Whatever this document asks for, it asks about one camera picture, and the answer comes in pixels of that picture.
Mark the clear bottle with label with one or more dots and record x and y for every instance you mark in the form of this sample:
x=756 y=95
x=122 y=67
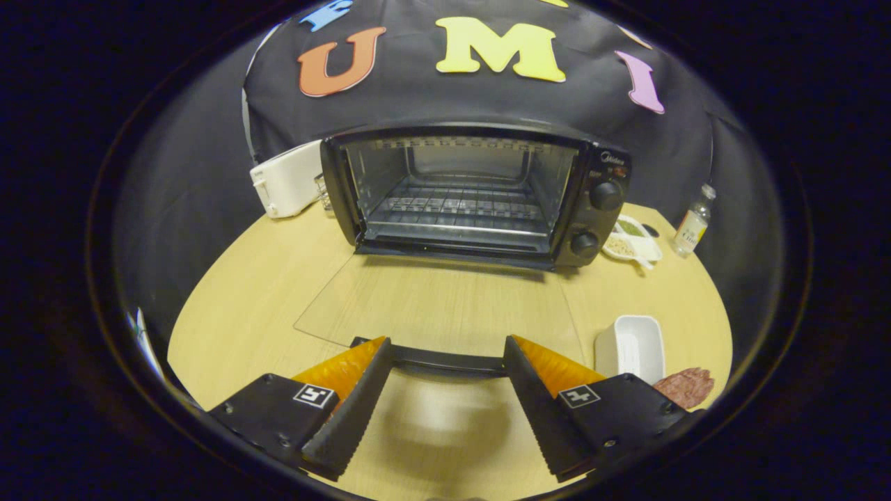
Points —
x=691 y=229

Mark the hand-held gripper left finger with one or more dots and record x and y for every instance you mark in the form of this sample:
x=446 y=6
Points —
x=358 y=410

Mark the black toaster oven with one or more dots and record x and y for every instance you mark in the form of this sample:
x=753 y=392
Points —
x=595 y=223

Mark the white sectioned dish with grains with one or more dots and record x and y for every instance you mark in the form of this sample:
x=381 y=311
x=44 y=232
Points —
x=626 y=243

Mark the small glass jar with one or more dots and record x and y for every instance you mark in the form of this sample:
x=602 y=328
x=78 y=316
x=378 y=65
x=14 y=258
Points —
x=323 y=195

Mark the white pop-up toaster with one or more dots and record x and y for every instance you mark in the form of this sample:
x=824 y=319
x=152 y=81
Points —
x=289 y=181

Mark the small black round lid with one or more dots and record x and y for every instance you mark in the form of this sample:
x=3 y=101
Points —
x=651 y=230

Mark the raw red meat slice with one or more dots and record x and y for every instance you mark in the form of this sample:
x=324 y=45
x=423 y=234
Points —
x=686 y=387

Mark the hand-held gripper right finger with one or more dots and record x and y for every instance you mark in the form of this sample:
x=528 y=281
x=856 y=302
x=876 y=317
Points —
x=539 y=410

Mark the white rectangular tray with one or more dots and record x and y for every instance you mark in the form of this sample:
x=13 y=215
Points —
x=630 y=348

